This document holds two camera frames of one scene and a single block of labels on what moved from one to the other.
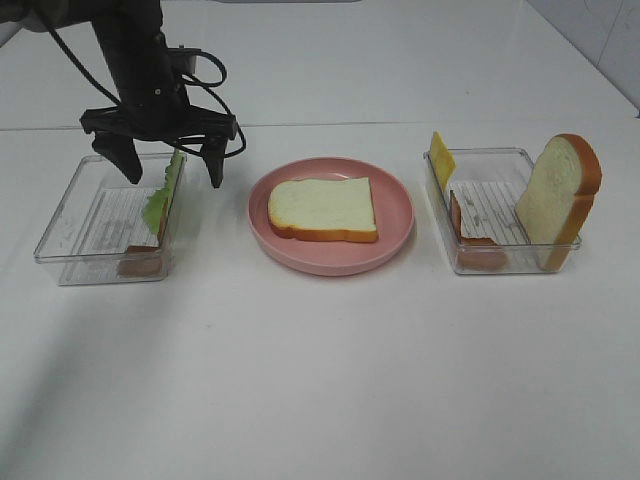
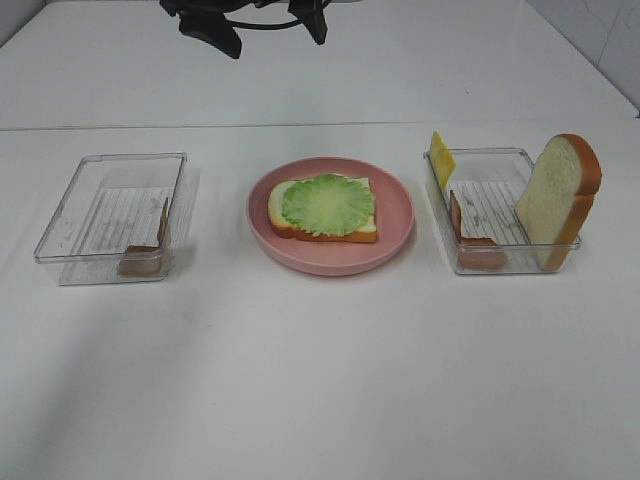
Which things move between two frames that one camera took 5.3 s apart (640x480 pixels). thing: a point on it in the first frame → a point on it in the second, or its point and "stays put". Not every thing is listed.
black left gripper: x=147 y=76 → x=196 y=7
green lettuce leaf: x=154 y=205 → x=328 y=204
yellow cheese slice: x=443 y=159 stays put
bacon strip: x=144 y=260 stays put
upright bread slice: x=566 y=173 stays put
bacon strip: x=474 y=253 stays put
